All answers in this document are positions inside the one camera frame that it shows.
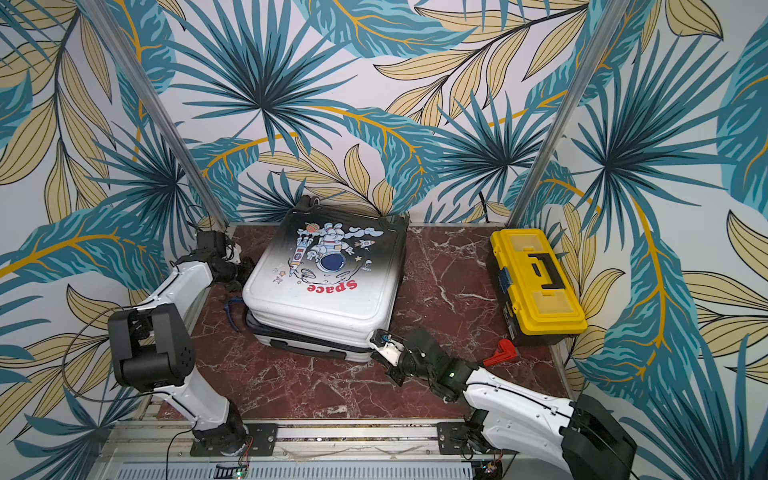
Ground blue handled pliers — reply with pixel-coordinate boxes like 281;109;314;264
223;295;246;332

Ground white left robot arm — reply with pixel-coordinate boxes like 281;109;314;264
107;231;253;456

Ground perforated white cable tray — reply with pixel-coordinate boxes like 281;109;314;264
109;461;474;479

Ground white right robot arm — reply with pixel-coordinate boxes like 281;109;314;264
370;329;637;479

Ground silver space-print hard suitcase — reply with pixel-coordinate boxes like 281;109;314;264
242;196;410;363

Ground left aluminium corner post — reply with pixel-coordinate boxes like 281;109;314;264
81;0;229;231

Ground aluminium front rail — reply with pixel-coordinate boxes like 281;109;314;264
95;418;444;473

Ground right aluminium corner post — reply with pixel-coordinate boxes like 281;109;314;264
505;0;629;228

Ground aluminium corner post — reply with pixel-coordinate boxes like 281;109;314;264
505;0;629;228
81;0;229;231

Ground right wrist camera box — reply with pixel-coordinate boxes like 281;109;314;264
369;329;405;367

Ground yellow and black toolbox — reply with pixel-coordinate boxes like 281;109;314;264
486;229;588;347

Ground red handled tool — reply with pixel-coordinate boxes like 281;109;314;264
482;339;519;367

